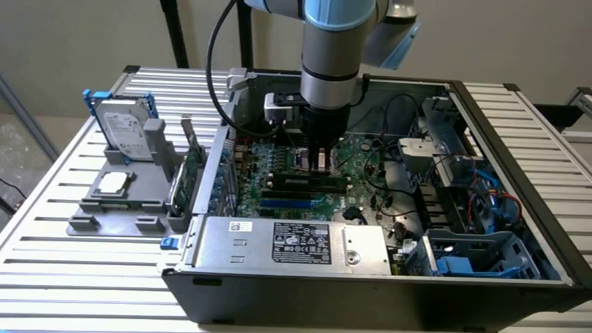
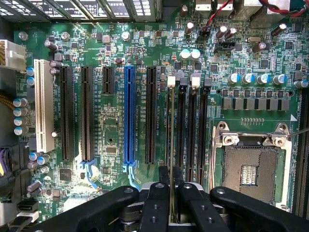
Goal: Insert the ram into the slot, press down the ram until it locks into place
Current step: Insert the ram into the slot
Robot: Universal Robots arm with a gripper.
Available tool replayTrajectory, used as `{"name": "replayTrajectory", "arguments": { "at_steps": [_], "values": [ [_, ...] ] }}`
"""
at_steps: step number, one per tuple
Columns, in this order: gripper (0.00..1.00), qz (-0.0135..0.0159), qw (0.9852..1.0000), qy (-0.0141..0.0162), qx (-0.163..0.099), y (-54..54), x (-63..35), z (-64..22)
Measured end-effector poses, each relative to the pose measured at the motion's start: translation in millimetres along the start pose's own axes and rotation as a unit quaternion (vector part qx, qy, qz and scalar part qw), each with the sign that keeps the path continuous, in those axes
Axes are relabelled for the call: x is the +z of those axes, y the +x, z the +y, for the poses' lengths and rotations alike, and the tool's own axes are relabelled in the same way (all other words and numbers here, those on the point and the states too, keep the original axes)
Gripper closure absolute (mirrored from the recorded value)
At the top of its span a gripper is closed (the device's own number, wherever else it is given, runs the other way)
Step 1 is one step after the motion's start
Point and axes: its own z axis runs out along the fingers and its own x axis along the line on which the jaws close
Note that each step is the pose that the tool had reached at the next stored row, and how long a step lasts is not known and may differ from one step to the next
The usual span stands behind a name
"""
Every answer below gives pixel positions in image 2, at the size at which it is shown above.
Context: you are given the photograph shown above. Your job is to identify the white-latch RAM slot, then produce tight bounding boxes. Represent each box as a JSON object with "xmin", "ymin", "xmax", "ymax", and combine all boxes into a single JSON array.
[
  {"xmin": 189, "ymin": 73, "xmax": 201, "ymax": 184},
  {"xmin": 166, "ymin": 76, "xmax": 177, "ymax": 174}
]

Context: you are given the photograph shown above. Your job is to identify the black-latch RAM slot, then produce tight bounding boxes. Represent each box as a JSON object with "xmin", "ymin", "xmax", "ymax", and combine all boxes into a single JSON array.
[
  {"xmin": 177, "ymin": 77, "xmax": 188, "ymax": 182},
  {"xmin": 198, "ymin": 77, "xmax": 212, "ymax": 187}
]

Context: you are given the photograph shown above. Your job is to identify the long black expansion slot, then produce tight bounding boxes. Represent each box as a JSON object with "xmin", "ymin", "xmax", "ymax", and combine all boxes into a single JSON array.
[
  {"xmin": 59, "ymin": 66, "xmax": 74, "ymax": 162},
  {"xmin": 145, "ymin": 66, "xmax": 157, "ymax": 165},
  {"xmin": 79, "ymin": 65, "xmax": 101, "ymax": 189}
]

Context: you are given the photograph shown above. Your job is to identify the blue expansion slot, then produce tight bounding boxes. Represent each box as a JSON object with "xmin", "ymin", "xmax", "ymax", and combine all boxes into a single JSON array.
[{"xmin": 122, "ymin": 65, "xmax": 141, "ymax": 191}]

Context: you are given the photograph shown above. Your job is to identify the black RAM slot bank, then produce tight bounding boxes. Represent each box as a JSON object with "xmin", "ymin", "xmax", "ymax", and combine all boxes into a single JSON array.
[{"xmin": 292, "ymin": 87, "xmax": 309, "ymax": 218}]

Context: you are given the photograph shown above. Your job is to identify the short black expansion slot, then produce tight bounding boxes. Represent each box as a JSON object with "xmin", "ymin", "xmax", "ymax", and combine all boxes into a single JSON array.
[{"xmin": 101, "ymin": 66, "xmax": 115, "ymax": 95}]

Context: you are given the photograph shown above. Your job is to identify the white PCI expansion slot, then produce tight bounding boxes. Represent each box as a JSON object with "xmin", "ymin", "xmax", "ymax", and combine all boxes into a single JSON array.
[{"xmin": 33, "ymin": 59, "xmax": 56, "ymax": 153}]

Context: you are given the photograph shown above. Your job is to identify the thin metal locking lever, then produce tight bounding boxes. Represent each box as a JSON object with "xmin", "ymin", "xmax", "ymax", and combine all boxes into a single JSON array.
[
  {"xmin": 211, "ymin": 125, "xmax": 217, "ymax": 189},
  {"xmin": 286, "ymin": 127, "xmax": 309, "ymax": 140}
]

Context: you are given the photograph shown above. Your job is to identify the metal CPU socket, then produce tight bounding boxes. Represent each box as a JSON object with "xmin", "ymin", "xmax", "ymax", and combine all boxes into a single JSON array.
[{"xmin": 211, "ymin": 120, "xmax": 294, "ymax": 210}]

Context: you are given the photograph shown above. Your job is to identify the green PC motherboard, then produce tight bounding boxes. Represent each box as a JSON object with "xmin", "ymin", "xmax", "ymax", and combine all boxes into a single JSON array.
[{"xmin": 13, "ymin": 0, "xmax": 309, "ymax": 218}]

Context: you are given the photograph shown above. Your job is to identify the black SATA port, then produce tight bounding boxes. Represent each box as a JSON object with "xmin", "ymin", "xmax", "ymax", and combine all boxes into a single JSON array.
[{"xmin": 16, "ymin": 200, "xmax": 39, "ymax": 211}]

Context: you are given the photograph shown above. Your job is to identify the white SATA port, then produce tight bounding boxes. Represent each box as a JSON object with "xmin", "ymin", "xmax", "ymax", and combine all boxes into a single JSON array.
[{"xmin": 16, "ymin": 210, "xmax": 40, "ymax": 223}]

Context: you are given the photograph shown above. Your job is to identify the white power connector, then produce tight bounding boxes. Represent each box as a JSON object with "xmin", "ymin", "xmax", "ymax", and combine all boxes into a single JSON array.
[{"xmin": 0, "ymin": 40, "xmax": 27, "ymax": 73}]

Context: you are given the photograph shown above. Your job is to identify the black connector purple wires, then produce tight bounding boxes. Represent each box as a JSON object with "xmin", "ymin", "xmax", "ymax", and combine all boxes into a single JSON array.
[{"xmin": 0, "ymin": 144, "xmax": 21, "ymax": 181}]

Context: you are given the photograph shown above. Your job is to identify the yellow braided wires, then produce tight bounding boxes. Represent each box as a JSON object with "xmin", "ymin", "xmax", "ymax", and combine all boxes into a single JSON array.
[{"xmin": 0, "ymin": 94, "xmax": 15, "ymax": 108}]

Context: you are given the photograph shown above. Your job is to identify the red and black wire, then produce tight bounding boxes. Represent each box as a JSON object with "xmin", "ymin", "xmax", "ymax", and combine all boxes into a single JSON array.
[
  {"xmin": 199, "ymin": 0, "xmax": 234, "ymax": 33},
  {"xmin": 260, "ymin": 0, "xmax": 309, "ymax": 18}
]

